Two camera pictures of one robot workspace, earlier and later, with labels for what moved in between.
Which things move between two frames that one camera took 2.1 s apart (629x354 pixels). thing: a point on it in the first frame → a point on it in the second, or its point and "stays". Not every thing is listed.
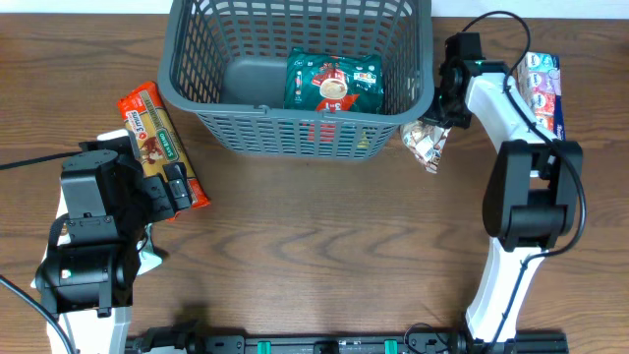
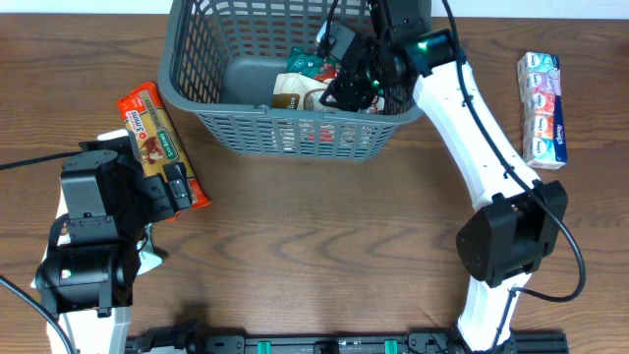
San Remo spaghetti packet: x=147 y=117 stays
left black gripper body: x=160 y=198 stays
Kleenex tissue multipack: x=541 y=78 stays
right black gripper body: x=443 y=112 → x=351 y=86
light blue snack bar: x=148 y=259 stays
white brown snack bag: x=424 y=142 → x=298 y=92
